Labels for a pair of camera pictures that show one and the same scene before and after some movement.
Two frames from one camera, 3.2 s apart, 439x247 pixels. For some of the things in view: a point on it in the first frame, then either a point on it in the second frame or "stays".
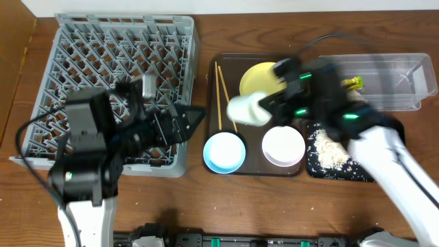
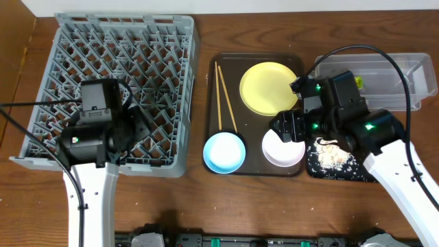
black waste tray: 328,157 stays
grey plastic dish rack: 101,51 stays
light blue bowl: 224,153 stays
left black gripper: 168,123 to 138,121
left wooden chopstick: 218,96 stays
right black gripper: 283,95 to 286,125
